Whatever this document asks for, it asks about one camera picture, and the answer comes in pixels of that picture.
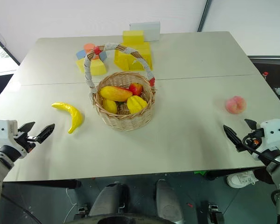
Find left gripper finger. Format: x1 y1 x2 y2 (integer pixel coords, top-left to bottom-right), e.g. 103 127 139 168
18 121 36 134
35 123 56 144

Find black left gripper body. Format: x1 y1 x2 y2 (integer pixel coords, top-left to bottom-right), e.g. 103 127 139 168
14 132 38 153

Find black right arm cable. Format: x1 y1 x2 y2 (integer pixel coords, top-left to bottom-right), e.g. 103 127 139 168
243 137 280 170

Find orange foam cylinder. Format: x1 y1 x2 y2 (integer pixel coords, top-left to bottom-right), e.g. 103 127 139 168
84 43 100 60

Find pink toy peach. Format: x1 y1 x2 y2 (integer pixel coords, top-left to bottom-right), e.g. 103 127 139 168
225 95 247 115

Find white box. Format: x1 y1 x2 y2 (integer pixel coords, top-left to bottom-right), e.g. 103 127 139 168
129 21 161 42

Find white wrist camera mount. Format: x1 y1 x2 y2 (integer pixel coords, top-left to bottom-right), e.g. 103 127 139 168
256 119 280 150
0 119 19 148

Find yellow foam wedge block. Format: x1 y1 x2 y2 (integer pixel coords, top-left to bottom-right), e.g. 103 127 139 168
75 58 108 76

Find blue foam block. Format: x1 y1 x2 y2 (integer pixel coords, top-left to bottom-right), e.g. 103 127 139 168
98 50 108 63
76 49 88 60

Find wicker basket with handle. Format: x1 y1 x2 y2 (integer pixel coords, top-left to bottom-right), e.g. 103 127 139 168
84 42 156 132

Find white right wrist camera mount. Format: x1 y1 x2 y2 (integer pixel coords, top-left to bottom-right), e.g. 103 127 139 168
256 119 280 150

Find yellow toy banana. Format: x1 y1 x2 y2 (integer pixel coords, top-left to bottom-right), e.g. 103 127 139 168
51 101 85 135

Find red toy apple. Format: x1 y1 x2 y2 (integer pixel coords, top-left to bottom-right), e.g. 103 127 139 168
128 83 144 97

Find yellow orange toy mango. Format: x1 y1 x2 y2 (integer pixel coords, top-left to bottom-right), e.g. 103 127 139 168
99 85 133 102

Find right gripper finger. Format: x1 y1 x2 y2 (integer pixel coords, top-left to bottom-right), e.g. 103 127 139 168
223 124 245 153
244 119 258 131

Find white sneaker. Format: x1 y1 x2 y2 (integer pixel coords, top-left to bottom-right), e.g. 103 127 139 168
226 169 259 189

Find yellow toy starfruit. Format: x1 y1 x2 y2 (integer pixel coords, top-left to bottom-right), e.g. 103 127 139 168
126 95 148 114

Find large yellow foam block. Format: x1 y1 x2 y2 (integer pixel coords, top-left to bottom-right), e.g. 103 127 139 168
113 42 153 71

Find small yellow foam block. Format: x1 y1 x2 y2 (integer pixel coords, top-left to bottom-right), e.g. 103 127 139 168
122 30 145 44

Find yellow toy lemon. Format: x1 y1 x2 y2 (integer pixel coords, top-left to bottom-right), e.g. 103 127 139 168
102 98 118 115

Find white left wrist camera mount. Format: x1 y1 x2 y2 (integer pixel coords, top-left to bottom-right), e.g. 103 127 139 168
0 119 19 148

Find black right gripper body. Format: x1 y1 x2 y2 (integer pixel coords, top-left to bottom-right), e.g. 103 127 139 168
242 128 265 150

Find thin white floor cable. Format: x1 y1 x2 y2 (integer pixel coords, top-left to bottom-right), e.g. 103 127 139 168
65 186 77 217

